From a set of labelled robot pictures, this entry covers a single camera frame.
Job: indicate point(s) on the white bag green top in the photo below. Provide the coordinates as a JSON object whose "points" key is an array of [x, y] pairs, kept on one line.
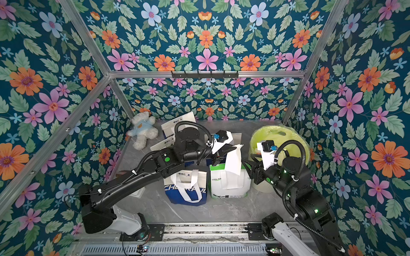
{"points": [[226, 184]]}

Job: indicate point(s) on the black wall hook rail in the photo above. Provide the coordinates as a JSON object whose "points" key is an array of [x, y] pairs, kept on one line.
{"points": [[205, 75]]}

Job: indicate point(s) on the middle left blue white bag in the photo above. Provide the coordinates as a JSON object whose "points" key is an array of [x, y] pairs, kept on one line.
{"points": [[168, 142]]}

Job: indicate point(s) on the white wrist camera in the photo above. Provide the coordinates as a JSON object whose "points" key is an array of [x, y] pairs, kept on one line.
{"points": [[268, 150], [220, 139]]}

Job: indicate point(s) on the white teddy bear blue shirt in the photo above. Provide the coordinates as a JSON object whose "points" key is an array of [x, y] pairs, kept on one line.
{"points": [[142, 130]]}

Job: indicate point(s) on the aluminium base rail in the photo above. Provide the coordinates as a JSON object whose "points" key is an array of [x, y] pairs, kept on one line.
{"points": [[205, 239]]}

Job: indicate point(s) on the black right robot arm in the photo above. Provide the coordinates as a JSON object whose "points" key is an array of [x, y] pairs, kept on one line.
{"points": [[284, 169]]}

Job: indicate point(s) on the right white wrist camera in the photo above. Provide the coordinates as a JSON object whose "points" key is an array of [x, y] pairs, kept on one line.
{"points": [[268, 150]]}

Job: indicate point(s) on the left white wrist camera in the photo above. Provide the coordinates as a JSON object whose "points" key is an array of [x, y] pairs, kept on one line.
{"points": [[220, 139]]}

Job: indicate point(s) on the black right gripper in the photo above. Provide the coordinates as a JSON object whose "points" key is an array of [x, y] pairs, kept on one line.
{"points": [[256, 169]]}

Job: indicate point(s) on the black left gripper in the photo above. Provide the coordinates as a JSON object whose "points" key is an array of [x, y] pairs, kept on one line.
{"points": [[228, 148]]}

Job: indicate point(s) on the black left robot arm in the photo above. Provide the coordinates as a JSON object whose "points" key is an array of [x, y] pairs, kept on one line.
{"points": [[193, 143]]}

